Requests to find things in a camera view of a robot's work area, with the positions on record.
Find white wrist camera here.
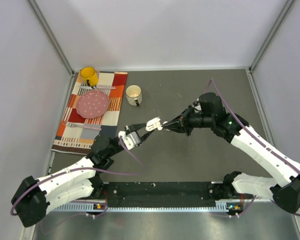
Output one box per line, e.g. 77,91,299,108
118,131,141,150
192,99,202,112

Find pink handled fork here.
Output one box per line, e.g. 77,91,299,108
62,121,102,131

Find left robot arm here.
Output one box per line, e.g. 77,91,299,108
10,123,156,228

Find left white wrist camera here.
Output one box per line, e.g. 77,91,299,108
118,131,141,150

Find yellow mug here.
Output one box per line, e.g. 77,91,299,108
80,66,99,87

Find grey cable duct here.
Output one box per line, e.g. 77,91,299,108
54,199,243,213

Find pink dotted plate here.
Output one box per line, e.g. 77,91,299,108
76,90,110,119

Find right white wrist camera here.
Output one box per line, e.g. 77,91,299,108
192,99,202,112

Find cream mug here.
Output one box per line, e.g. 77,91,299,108
125,85,143,107

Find patchwork placemat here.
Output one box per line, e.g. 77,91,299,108
51,70,129,157

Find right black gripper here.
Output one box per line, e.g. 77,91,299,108
162,104,214,137

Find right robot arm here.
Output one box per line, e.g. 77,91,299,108
162,92,300,214

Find white oval case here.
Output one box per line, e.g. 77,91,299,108
145,117,163,132

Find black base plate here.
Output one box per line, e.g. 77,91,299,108
102,181,239,208

